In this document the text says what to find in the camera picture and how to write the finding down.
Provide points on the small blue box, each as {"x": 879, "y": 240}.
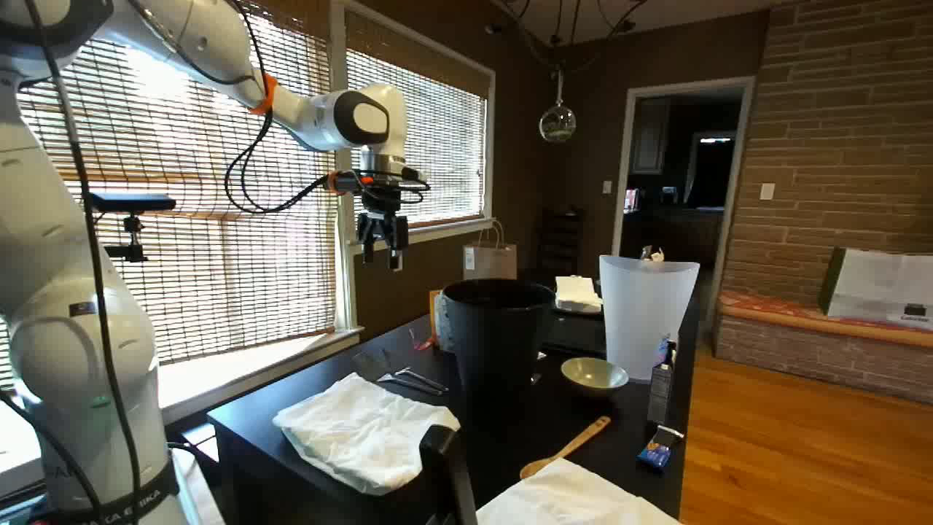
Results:
{"x": 659, "y": 449}

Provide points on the brown paper bag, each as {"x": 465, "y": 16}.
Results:
{"x": 488, "y": 261}

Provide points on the dark wooden shelf rack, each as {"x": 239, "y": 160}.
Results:
{"x": 563, "y": 243}

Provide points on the white translucent plastic bin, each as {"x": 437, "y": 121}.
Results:
{"x": 644, "y": 310}

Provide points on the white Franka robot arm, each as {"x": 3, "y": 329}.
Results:
{"x": 58, "y": 320}

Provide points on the black wooden chair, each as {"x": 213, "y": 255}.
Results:
{"x": 447, "y": 481}

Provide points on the wooden spoon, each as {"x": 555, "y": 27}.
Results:
{"x": 563, "y": 446}

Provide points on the black plastic bin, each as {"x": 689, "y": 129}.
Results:
{"x": 495, "y": 351}

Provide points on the white light switch plate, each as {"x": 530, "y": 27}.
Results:
{"x": 768, "y": 191}

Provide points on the bamboo window blind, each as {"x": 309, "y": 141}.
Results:
{"x": 437, "y": 145}
{"x": 213, "y": 262}

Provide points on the hanging glass globe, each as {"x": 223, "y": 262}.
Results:
{"x": 557, "y": 124}

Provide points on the black stereo camera on stand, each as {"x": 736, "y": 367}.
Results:
{"x": 131, "y": 201}

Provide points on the clear spray bottle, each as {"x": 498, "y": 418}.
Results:
{"x": 659, "y": 383}

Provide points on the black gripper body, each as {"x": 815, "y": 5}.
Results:
{"x": 383, "y": 214}

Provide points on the folded white cloth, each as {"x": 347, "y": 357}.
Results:
{"x": 577, "y": 293}

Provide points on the small black device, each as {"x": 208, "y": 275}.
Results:
{"x": 914, "y": 310}

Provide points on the metal serving utensil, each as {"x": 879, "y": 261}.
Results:
{"x": 423, "y": 380}
{"x": 405, "y": 386}

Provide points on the white cloth towel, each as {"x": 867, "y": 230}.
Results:
{"x": 573, "y": 497}
{"x": 364, "y": 431}

